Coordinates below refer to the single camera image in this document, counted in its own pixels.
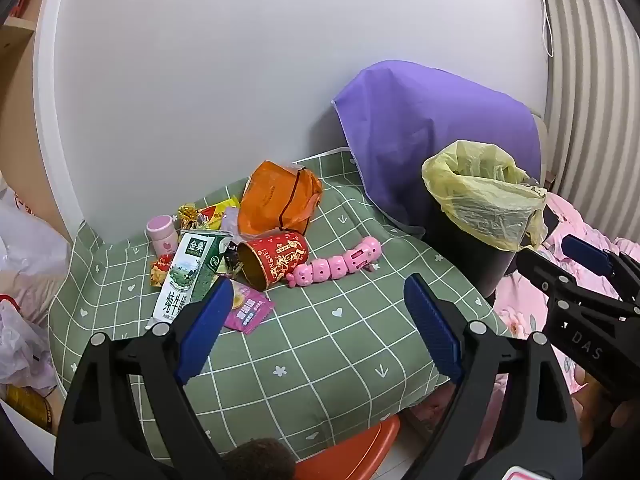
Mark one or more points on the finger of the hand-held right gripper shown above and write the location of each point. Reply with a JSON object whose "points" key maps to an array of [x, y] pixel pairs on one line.
{"points": [[542, 275], [585, 252]]}

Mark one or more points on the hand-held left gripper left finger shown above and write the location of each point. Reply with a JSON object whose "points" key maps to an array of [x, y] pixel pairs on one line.
{"points": [[205, 330]]}

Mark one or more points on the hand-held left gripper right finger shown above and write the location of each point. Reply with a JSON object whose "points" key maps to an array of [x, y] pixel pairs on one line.
{"points": [[432, 325]]}

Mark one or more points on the purple pink sachet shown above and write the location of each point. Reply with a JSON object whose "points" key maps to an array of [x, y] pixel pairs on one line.
{"points": [[247, 310]]}

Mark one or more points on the green white milk carton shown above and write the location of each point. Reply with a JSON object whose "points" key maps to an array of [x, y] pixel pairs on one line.
{"points": [[182, 270]]}

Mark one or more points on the black trash bin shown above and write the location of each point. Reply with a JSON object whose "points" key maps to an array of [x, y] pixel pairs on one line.
{"points": [[465, 260]]}

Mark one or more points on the red yellow candy wrapper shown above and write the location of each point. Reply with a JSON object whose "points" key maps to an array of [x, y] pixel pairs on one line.
{"points": [[161, 270]]}

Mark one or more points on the yellow plastic bin liner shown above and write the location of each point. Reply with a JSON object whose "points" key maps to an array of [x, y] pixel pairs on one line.
{"points": [[480, 220]]}

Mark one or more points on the gold candy wrapper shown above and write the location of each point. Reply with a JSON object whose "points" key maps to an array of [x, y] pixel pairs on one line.
{"points": [[187, 214]]}

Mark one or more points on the yellow snack packet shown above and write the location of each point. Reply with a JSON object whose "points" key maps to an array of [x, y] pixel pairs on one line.
{"points": [[217, 212]]}

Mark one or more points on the orange plastic bag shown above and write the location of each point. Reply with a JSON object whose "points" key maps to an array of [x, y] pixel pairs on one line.
{"points": [[270, 195]]}

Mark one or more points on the person's right hand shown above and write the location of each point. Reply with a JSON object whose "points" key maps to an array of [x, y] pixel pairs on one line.
{"points": [[589, 385]]}

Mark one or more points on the pink floral blanket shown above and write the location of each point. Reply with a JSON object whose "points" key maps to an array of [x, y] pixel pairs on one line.
{"points": [[525, 305]]}

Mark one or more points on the small pink bottle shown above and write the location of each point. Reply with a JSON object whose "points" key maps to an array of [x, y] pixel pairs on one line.
{"points": [[162, 237]]}

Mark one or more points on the green checked tablecloth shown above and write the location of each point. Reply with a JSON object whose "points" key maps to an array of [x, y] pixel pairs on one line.
{"points": [[310, 350]]}

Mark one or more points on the pink caterpillar toy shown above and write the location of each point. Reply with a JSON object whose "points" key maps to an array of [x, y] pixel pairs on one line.
{"points": [[330, 266]]}

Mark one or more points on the person's dark hair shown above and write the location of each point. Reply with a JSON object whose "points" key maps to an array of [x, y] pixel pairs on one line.
{"points": [[260, 460]]}

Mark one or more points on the orange plastic stool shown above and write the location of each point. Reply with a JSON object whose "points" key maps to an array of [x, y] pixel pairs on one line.
{"points": [[350, 452]]}

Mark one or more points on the striped beige curtain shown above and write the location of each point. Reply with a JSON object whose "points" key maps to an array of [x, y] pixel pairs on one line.
{"points": [[590, 85]]}

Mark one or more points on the crumpled translucent plastic bag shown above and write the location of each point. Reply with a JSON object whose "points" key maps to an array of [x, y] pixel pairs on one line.
{"points": [[20, 345]]}

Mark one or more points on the purple cloth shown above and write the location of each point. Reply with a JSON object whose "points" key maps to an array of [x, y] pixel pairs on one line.
{"points": [[425, 120]]}

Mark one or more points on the white plastic bag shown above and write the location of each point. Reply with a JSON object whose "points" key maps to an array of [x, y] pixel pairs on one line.
{"points": [[25, 255]]}

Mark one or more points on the wooden shelf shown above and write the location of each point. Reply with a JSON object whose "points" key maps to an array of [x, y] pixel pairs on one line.
{"points": [[15, 85]]}

